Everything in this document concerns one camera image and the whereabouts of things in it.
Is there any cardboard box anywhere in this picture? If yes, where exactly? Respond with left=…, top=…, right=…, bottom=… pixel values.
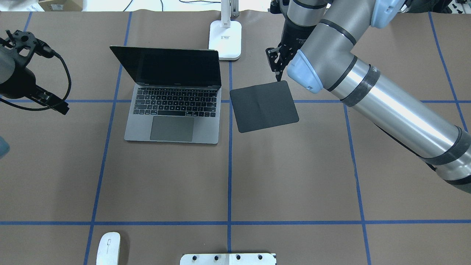
left=38, top=0, right=84, bottom=11

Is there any grey laptop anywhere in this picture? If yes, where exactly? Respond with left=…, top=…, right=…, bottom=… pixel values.
left=110, top=46, right=222, bottom=144

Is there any white computer mouse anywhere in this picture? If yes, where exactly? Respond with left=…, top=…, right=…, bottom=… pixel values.
left=96, top=232, right=121, bottom=265

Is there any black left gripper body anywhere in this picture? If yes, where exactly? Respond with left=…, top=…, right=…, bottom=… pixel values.
left=0, top=55, right=48, bottom=107

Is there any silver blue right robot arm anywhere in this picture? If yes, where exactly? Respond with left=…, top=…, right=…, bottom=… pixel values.
left=266, top=0, right=471, bottom=193

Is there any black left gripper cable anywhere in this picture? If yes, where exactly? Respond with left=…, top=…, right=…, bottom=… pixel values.
left=0, top=52, right=72, bottom=112

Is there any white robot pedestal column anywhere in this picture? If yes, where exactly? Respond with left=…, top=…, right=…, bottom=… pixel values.
left=180, top=253, right=277, bottom=265

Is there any black mouse pad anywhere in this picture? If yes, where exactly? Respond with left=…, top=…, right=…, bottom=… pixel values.
left=229, top=80, right=299, bottom=134

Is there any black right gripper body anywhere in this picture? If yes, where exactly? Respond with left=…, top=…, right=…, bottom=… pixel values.
left=266, top=20, right=296, bottom=72

